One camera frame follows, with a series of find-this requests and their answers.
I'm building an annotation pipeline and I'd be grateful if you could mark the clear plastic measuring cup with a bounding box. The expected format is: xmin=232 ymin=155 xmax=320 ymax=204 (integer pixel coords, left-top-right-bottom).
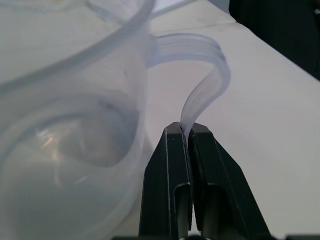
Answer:
xmin=0 ymin=0 xmax=231 ymax=240

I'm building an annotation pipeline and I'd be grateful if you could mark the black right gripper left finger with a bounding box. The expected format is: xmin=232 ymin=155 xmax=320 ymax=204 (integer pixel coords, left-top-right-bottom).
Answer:
xmin=138 ymin=121 xmax=193 ymax=238

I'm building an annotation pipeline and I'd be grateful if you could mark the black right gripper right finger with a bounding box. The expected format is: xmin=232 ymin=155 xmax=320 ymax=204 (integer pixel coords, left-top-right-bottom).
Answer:
xmin=187 ymin=122 xmax=272 ymax=238

